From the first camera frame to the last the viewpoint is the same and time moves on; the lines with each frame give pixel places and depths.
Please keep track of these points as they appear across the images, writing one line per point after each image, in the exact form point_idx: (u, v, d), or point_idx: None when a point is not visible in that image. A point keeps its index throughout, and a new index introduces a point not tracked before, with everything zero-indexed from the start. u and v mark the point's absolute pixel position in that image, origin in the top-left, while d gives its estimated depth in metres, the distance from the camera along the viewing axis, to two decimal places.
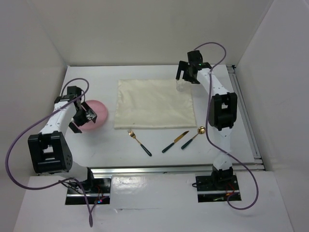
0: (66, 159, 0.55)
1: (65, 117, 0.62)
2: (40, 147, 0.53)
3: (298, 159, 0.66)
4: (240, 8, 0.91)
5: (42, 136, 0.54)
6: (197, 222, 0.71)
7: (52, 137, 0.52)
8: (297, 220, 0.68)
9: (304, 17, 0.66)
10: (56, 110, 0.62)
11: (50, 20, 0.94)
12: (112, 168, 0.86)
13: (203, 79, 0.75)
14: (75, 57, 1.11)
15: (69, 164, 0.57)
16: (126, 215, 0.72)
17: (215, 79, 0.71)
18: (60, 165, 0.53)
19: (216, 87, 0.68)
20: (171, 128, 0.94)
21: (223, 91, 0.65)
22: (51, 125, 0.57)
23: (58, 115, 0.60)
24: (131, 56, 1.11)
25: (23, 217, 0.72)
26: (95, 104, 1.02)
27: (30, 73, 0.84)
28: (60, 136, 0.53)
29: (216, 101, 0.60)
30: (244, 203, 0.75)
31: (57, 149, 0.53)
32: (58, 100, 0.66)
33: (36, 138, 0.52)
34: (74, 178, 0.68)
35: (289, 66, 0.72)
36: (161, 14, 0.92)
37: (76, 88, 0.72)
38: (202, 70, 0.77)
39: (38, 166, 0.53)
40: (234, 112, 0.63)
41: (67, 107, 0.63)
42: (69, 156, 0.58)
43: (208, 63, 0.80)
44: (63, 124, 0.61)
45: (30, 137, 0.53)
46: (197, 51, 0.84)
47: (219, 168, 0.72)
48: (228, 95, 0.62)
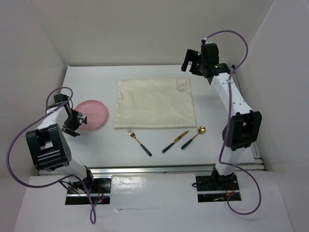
0: (65, 150, 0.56)
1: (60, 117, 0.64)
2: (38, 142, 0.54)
3: (299, 159, 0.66)
4: (241, 8, 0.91)
5: (39, 132, 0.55)
6: (197, 222, 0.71)
7: (49, 129, 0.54)
8: (297, 219, 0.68)
9: (305, 17, 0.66)
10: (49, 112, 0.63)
11: (49, 20, 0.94)
12: (107, 168, 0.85)
13: (219, 87, 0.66)
14: (74, 56, 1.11)
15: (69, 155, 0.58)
16: (126, 215, 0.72)
17: (234, 89, 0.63)
18: (61, 156, 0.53)
19: (237, 102, 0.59)
20: (171, 128, 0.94)
21: (245, 108, 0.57)
22: (46, 123, 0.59)
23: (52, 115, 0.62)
24: (131, 56, 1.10)
25: (23, 217, 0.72)
26: (95, 104, 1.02)
27: (30, 73, 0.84)
28: (56, 126, 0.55)
29: (236, 122, 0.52)
30: (244, 203, 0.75)
31: (55, 139, 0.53)
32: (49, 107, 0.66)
33: (33, 134, 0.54)
34: (74, 175, 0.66)
35: (289, 66, 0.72)
36: (161, 13, 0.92)
37: (63, 95, 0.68)
38: (219, 75, 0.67)
39: (39, 161, 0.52)
40: (255, 135, 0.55)
41: (61, 108, 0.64)
42: (68, 149, 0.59)
43: (226, 65, 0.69)
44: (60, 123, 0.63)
45: (27, 134, 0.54)
46: (213, 46, 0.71)
47: (222, 173, 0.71)
48: (250, 115, 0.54)
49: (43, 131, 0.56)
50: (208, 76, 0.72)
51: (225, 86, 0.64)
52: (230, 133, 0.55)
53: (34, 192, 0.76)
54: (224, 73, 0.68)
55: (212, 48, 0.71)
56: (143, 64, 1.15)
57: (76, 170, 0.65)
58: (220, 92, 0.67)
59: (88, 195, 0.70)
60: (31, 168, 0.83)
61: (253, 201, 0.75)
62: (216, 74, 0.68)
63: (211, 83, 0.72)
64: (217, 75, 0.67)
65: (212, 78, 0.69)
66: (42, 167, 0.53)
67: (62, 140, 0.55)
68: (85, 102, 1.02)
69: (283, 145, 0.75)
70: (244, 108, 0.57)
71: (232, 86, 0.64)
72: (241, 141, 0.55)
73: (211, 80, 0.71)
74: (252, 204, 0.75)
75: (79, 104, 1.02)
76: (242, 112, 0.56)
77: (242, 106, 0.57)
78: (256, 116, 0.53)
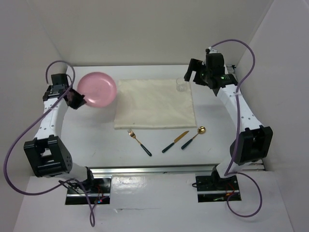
0: (65, 161, 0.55)
1: (59, 115, 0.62)
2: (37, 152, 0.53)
3: (298, 160, 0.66)
4: (241, 8, 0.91)
5: (38, 142, 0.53)
6: (197, 222, 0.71)
7: (50, 141, 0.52)
8: (297, 220, 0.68)
9: (304, 17, 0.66)
10: (47, 110, 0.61)
11: (49, 20, 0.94)
12: (110, 168, 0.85)
13: (226, 99, 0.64)
14: (74, 56, 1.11)
15: (69, 164, 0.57)
16: (126, 215, 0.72)
17: (242, 102, 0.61)
18: (62, 166, 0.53)
19: (245, 116, 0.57)
20: (171, 128, 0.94)
21: (254, 123, 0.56)
22: (46, 129, 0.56)
23: (51, 116, 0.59)
24: (131, 56, 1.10)
25: (22, 218, 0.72)
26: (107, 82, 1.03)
27: (29, 73, 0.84)
28: (57, 139, 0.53)
29: (246, 138, 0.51)
30: (244, 204, 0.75)
31: (55, 152, 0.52)
32: (47, 97, 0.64)
33: (32, 144, 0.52)
34: (75, 179, 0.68)
35: (289, 66, 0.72)
36: (161, 13, 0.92)
37: (60, 76, 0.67)
38: (226, 87, 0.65)
39: (39, 170, 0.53)
40: (266, 151, 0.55)
41: (59, 103, 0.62)
42: (68, 157, 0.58)
43: (233, 77, 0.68)
44: (58, 126, 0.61)
45: (25, 143, 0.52)
46: (218, 56, 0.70)
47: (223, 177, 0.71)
48: (260, 130, 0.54)
49: (43, 141, 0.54)
50: (214, 86, 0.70)
51: (232, 99, 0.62)
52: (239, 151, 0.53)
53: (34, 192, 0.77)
54: (231, 85, 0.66)
55: (218, 58, 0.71)
56: (143, 64, 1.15)
57: (76, 174, 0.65)
58: (227, 105, 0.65)
59: (86, 195, 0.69)
60: (31, 168, 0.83)
61: (253, 202, 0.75)
62: (222, 86, 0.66)
63: (217, 95, 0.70)
64: (223, 87, 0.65)
65: (218, 90, 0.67)
66: (43, 174, 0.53)
67: (62, 153, 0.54)
68: (94, 75, 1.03)
69: (282, 145, 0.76)
70: (254, 123, 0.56)
71: (240, 99, 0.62)
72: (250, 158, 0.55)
73: (217, 93, 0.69)
74: (252, 204, 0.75)
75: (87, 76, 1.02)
76: (251, 127, 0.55)
77: (251, 121, 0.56)
78: (267, 132, 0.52)
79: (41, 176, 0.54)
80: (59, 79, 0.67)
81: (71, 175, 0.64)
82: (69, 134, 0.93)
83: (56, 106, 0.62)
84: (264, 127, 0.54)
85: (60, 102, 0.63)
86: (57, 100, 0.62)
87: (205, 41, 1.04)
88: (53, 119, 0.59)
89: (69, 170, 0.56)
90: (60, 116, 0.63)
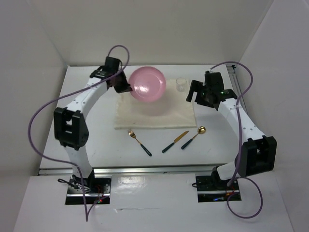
0: (81, 137, 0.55)
1: (95, 95, 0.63)
2: (63, 119, 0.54)
3: (298, 159, 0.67)
4: (240, 8, 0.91)
5: (66, 111, 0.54)
6: (197, 222, 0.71)
7: (75, 116, 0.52)
8: (297, 220, 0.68)
9: (304, 17, 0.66)
10: (87, 87, 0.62)
11: (49, 20, 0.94)
12: (112, 168, 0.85)
13: (227, 112, 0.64)
14: (74, 56, 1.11)
15: (84, 139, 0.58)
16: (126, 214, 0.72)
17: (243, 114, 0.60)
18: (76, 140, 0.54)
19: (247, 127, 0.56)
20: (171, 128, 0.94)
21: (257, 134, 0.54)
22: (77, 103, 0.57)
23: (87, 93, 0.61)
24: (131, 56, 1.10)
25: (22, 218, 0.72)
26: (153, 73, 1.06)
27: (30, 72, 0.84)
28: (80, 117, 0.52)
29: (250, 148, 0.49)
30: (244, 204, 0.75)
31: (76, 126, 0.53)
32: (94, 75, 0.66)
33: (61, 111, 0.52)
34: (77, 166, 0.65)
35: (289, 66, 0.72)
36: (161, 13, 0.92)
37: (113, 58, 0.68)
38: (226, 101, 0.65)
39: (59, 134, 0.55)
40: (272, 162, 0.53)
41: (100, 85, 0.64)
42: (86, 134, 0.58)
43: (232, 91, 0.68)
44: (89, 105, 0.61)
45: (56, 108, 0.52)
46: (217, 74, 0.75)
47: (224, 179, 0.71)
48: (264, 140, 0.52)
49: (70, 111, 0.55)
50: (214, 102, 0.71)
51: (233, 111, 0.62)
52: (244, 163, 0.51)
53: (34, 192, 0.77)
54: (231, 99, 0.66)
55: (217, 76, 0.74)
56: (143, 64, 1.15)
57: (81, 164, 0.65)
58: (229, 118, 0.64)
59: (84, 195, 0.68)
60: (31, 168, 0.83)
61: (253, 202, 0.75)
62: (222, 99, 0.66)
63: (218, 110, 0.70)
64: (224, 100, 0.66)
65: (219, 104, 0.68)
66: (60, 139, 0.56)
67: (80, 130, 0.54)
68: (140, 71, 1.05)
69: (282, 145, 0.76)
70: (256, 133, 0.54)
71: (240, 111, 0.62)
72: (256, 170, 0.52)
73: (217, 107, 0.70)
74: (252, 204, 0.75)
75: (134, 72, 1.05)
76: (254, 137, 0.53)
77: (254, 131, 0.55)
78: (272, 141, 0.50)
79: (58, 139, 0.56)
80: (111, 63, 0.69)
81: (77, 162, 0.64)
82: None
83: (96, 86, 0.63)
84: (267, 137, 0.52)
85: (101, 83, 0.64)
86: (99, 81, 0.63)
87: (205, 41, 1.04)
88: (87, 96, 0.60)
89: (79, 146, 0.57)
90: (95, 96, 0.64)
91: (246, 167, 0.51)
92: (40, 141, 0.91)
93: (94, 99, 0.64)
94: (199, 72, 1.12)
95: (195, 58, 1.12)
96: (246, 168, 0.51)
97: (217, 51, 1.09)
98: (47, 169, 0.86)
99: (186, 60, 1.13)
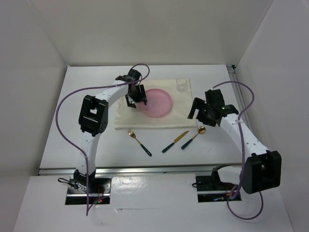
0: (102, 123, 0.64)
1: (117, 94, 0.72)
2: (90, 106, 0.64)
3: (298, 159, 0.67)
4: (240, 9, 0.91)
5: (93, 99, 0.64)
6: (197, 222, 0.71)
7: (101, 104, 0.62)
8: (297, 220, 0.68)
9: (304, 16, 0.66)
10: (113, 85, 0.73)
11: (49, 20, 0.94)
12: (112, 169, 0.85)
13: (229, 127, 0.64)
14: (74, 57, 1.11)
15: (103, 128, 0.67)
16: (125, 215, 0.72)
17: (245, 129, 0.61)
18: (96, 124, 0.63)
19: (251, 142, 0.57)
20: (171, 128, 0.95)
21: (260, 149, 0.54)
22: (104, 95, 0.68)
23: (113, 89, 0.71)
24: (132, 57, 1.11)
25: (22, 218, 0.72)
26: (168, 101, 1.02)
27: (30, 72, 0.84)
28: (105, 104, 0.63)
29: (255, 164, 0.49)
30: (244, 203, 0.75)
31: (100, 112, 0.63)
32: (119, 78, 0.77)
33: (89, 99, 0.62)
34: (86, 157, 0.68)
35: (289, 66, 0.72)
36: (161, 13, 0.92)
37: (136, 71, 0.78)
38: (228, 116, 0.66)
39: (83, 118, 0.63)
40: (278, 177, 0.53)
41: (123, 85, 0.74)
42: (105, 124, 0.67)
43: (233, 107, 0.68)
44: (112, 100, 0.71)
45: (86, 95, 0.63)
46: (217, 91, 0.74)
47: (224, 181, 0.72)
48: (268, 155, 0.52)
49: (97, 100, 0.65)
50: (216, 118, 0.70)
51: (235, 127, 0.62)
52: (249, 179, 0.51)
53: (34, 192, 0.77)
54: (232, 114, 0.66)
55: (217, 94, 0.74)
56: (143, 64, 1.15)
57: (89, 154, 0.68)
58: (231, 133, 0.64)
59: (88, 194, 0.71)
60: (31, 168, 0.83)
61: (253, 202, 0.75)
62: (224, 115, 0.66)
63: (221, 125, 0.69)
64: (225, 116, 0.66)
65: (221, 120, 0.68)
66: (82, 123, 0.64)
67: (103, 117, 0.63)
68: (164, 92, 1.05)
69: (282, 145, 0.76)
70: (259, 148, 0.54)
71: (242, 126, 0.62)
72: (262, 186, 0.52)
73: (219, 123, 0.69)
74: (252, 204, 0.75)
75: (159, 90, 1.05)
76: (258, 152, 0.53)
77: (257, 146, 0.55)
78: (276, 157, 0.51)
79: (80, 124, 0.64)
80: (133, 74, 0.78)
81: (87, 151, 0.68)
82: (69, 134, 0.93)
83: (120, 86, 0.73)
84: (271, 151, 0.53)
85: (124, 85, 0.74)
86: (123, 83, 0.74)
87: (206, 41, 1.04)
88: (112, 92, 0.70)
89: (96, 133, 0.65)
90: (117, 95, 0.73)
91: (253, 184, 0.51)
92: (40, 141, 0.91)
93: (118, 95, 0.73)
94: (198, 72, 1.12)
95: (195, 58, 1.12)
96: (252, 185, 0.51)
97: (217, 51, 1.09)
98: (47, 169, 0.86)
99: (186, 60, 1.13)
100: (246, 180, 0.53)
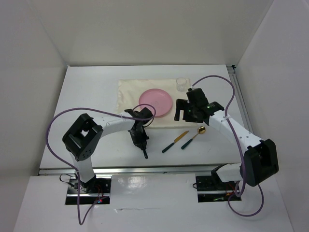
0: (85, 151, 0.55)
1: (116, 126, 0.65)
2: (84, 126, 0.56)
3: (298, 159, 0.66)
4: (240, 9, 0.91)
5: (90, 120, 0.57)
6: (197, 222, 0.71)
7: (94, 129, 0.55)
8: (297, 220, 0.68)
9: (304, 17, 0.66)
10: (119, 114, 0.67)
11: (49, 20, 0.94)
12: (112, 169, 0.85)
13: (218, 125, 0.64)
14: (74, 57, 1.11)
15: (85, 156, 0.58)
16: (126, 215, 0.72)
17: (235, 124, 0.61)
18: (77, 150, 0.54)
19: (244, 135, 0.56)
20: (171, 128, 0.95)
21: (254, 140, 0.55)
22: (103, 121, 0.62)
23: (116, 119, 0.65)
24: (131, 57, 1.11)
25: (22, 217, 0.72)
26: (168, 102, 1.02)
27: (29, 72, 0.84)
28: (98, 132, 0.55)
29: (252, 156, 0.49)
30: (244, 202, 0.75)
31: (88, 137, 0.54)
32: (128, 110, 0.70)
33: (84, 119, 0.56)
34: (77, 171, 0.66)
35: (289, 66, 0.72)
36: (161, 14, 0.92)
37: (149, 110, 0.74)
38: (214, 114, 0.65)
39: (68, 137, 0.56)
40: (276, 164, 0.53)
41: (128, 119, 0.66)
42: (90, 151, 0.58)
43: (218, 103, 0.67)
44: (110, 129, 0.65)
45: (83, 113, 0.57)
46: (199, 90, 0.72)
47: (224, 181, 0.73)
48: (263, 144, 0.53)
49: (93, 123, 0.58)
50: (203, 118, 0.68)
51: (225, 123, 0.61)
52: (250, 172, 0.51)
53: (35, 192, 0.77)
54: (218, 111, 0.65)
55: (199, 93, 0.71)
56: (143, 64, 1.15)
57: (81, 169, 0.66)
58: (222, 130, 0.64)
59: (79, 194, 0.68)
60: (31, 168, 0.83)
61: (254, 202, 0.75)
62: (211, 114, 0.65)
63: (209, 124, 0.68)
64: (212, 114, 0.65)
65: (208, 119, 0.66)
66: (66, 141, 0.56)
67: (90, 144, 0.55)
68: (164, 92, 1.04)
69: (282, 145, 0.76)
70: (253, 139, 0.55)
71: (231, 122, 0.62)
72: (264, 176, 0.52)
73: (208, 122, 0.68)
74: (253, 203, 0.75)
75: (159, 90, 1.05)
76: (253, 144, 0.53)
77: (250, 138, 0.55)
78: (270, 145, 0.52)
79: (63, 141, 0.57)
80: (145, 112, 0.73)
81: (78, 166, 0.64)
82: None
83: (126, 119, 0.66)
84: (264, 140, 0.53)
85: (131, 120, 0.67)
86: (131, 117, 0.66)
87: (206, 41, 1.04)
88: (114, 121, 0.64)
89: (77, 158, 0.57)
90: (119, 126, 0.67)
91: (254, 177, 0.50)
92: (40, 141, 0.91)
93: (118, 126, 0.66)
94: (199, 72, 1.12)
95: (195, 58, 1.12)
96: (255, 178, 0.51)
97: (217, 51, 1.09)
98: (47, 169, 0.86)
99: (186, 61, 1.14)
100: (248, 174, 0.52)
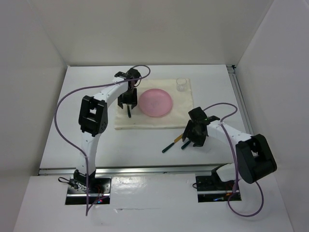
0: (101, 124, 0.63)
1: (115, 94, 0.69)
2: (89, 107, 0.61)
3: (298, 159, 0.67)
4: (240, 8, 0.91)
5: (92, 99, 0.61)
6: (196, 222, 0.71)
7: (99, 105, 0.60)
8: (297, 220, 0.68)
9: (304, 16, 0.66)
10: (112, 83, 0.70)
11: (49, 19, 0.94)
12: (112, 168, 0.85)
13: (215, 131, 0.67)
14: (74, 57, 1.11)
15: (104, 127, 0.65)
16: (126, 215, 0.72)
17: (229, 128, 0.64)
18: (94, 126, 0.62)
19: (235, 134, 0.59)
20: (171, 128, 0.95)
21: (245, 137, 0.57)
22: (102, 95, 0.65)
23: (111, 88, 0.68)
24: (131, 57, 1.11)
25: (22, 218, 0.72)
26: (168, 102, 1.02)
27: (30, 72, 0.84)
28: (104, 106, 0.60)
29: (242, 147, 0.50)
30: (244, 203, 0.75)
31: (98, 113, 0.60)
32: (118, 75, 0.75)
33: (87, 100, 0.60)
34: (86, 157, 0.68)
35: (289, 65, 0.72)
36: (161, 14, 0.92)
37: (136, 70, 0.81)
38: (211, 123, 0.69)
39: (82, 119, 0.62)
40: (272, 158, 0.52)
41: (123, 83, 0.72)
42: (105, 123, 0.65)
43: (215, 115, 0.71)
44: (112, 99, 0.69)
45: (84, 96, 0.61)
46: (197, 108, 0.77)
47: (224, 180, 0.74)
48: (254, 140, 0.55)
49: (96, 101, 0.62)
50: (203, 131, 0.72)
51: (219, 128, 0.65)
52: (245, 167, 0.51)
53: (35, 192, 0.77)
54: (215, 121, 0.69)
55: (198, 110, 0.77)
56: (143, 64, 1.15)
57: (89, 154, 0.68)
58: (218, 137, 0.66)
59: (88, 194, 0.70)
60: (31, 168, 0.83)
61: (253, 202, 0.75)
62: (207, 123, 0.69)
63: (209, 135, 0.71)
64: (209, 123, 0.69)
65: (207, 130, 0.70)
66: (82, 123, 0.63)
67: (102, 118, 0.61)
68: (164, 92, 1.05)
69: (282, 145, 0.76)
70: (244, 136, 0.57)
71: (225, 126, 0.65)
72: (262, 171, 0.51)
73: (207, 132, 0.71)
74: (252, 204, 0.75)
75: (159, 90, 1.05)
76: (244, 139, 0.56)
77: (242, 136, 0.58)
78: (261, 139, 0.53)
79: (79, 123, 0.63)
80: (133, 73, 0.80)
81: (87, 151, 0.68)
82: (69, 134, 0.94)
83: (120, 83, 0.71)
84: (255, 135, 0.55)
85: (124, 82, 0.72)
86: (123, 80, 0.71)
87: (205, 41, 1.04)
88: (111, 90, 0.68)
89: (96, 133, 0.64)
90: (118, 92, 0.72)
91: (250, 170, 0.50)
92: (40, 141, 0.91)
93: (117, 94, 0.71)
94: (198, 72, 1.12)
95: (194, 58, 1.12)
96: (250, 171, 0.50)
97: (217, 51, 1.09)
98: (47, 169, 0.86)
99: (185, 61, 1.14)
100: (244, 170, 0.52)
